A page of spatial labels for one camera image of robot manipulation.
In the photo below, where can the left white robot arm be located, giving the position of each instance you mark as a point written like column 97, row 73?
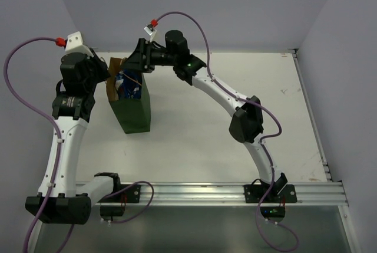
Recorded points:
column 59, row 200

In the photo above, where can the green paper bag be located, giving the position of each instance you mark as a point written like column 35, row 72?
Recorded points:
column 134, row 116

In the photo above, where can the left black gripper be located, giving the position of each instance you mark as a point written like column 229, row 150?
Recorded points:
column 100, row 68

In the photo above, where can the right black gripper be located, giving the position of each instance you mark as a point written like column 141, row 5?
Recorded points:
column 144, row 57

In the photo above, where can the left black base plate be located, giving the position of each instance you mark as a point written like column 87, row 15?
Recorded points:
column 115, row 206

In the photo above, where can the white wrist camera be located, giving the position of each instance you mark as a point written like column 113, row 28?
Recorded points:
column 75, row 43
column 150, row 29

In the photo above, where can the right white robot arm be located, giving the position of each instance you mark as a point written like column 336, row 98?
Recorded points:
column 246, row 126

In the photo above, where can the aluminium mounting rail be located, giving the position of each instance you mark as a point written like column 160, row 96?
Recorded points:
column 232, row 194

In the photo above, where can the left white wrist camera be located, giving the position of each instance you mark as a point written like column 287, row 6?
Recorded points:
column 75, row 43

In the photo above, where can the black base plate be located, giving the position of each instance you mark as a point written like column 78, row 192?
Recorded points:
column 115, row 206
column 273, row 206

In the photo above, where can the blue snack packet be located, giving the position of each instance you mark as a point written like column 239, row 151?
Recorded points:
column 128, row 84

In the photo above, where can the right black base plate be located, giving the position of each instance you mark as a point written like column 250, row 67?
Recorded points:
column 273, row 206

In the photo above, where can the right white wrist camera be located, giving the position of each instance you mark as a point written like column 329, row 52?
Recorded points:
column 150, row 29

